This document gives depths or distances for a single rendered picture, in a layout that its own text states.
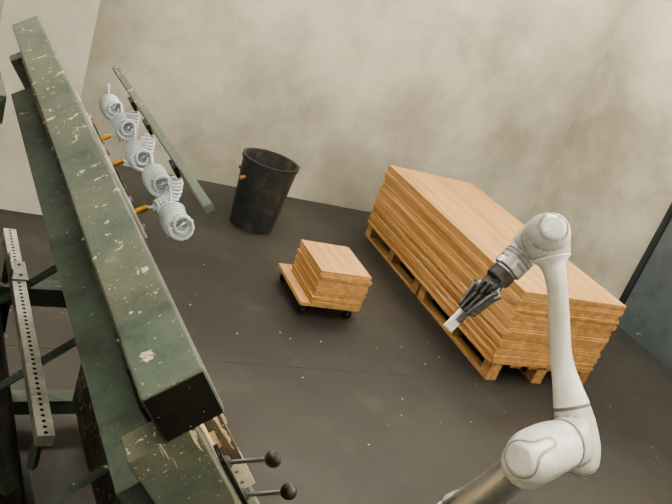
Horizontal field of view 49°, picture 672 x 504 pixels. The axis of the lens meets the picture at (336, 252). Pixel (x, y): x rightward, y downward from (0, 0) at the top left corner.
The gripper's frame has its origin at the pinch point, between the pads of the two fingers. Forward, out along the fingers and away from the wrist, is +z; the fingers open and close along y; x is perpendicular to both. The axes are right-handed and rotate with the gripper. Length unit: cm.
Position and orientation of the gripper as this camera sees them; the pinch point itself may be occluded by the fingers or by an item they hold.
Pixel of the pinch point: (455, 320)
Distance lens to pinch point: 214.2
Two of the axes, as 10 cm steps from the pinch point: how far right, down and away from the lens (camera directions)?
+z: -7.2, 7.0, -0.7
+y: 3.5, 2.7, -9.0
